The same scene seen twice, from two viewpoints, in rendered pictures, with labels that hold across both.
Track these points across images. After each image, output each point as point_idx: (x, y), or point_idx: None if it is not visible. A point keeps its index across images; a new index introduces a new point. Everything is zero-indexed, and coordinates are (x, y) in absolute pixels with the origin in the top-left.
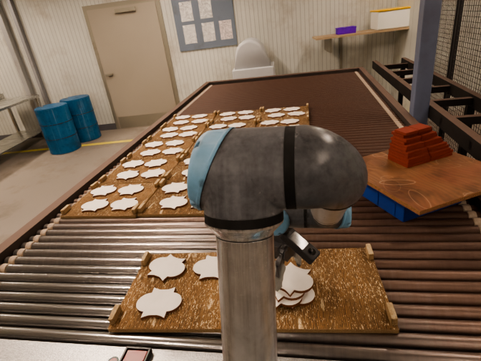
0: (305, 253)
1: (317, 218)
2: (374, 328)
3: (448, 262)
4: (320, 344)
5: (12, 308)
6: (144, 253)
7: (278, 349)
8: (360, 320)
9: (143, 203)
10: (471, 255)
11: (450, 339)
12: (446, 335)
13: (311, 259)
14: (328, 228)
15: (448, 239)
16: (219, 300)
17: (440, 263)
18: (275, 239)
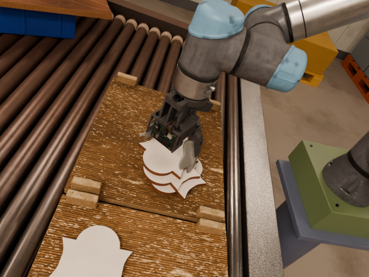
0: (210, 103)
1: (327, 30)
2: (220, 121)
3: (146, 51)
4: (232, 164)
5: None
6: None
7: (240, 200)
8: (212, 126)
9: None
10: (140, 38)
11: (222, 92)
12: (219, 92)
13: (213, 104)
14: (46, 91)
15: (113, 35)
16: (176, 258)
17: (146, 55)
18: (184, 117)
